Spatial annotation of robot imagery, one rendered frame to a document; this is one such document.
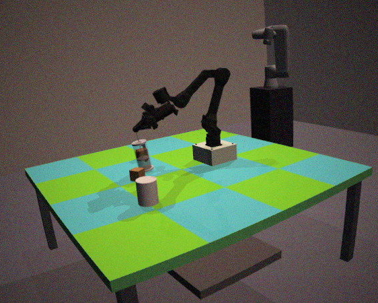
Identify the french press with black knob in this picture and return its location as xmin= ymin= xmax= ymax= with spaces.
xmin=132 ymin=126 xmax=153 ymax=172

